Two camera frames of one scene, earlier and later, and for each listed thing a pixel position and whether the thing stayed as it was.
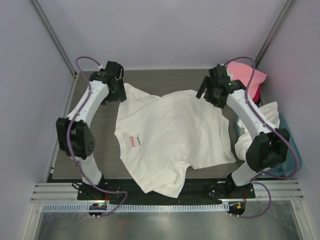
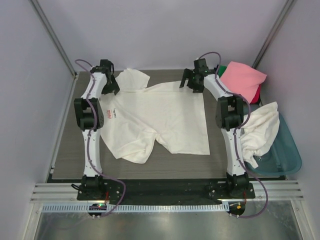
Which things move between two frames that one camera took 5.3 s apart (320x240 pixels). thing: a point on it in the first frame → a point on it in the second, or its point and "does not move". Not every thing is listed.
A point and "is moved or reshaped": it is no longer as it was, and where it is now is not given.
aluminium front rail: (51, 192) does not move
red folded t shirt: (257, 97) does not move
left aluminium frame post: (42, 15) does not move
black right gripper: (208, 90) → (192, 81)
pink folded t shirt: (243, 73) does not move
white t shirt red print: (158, 138) is moved or reshaped
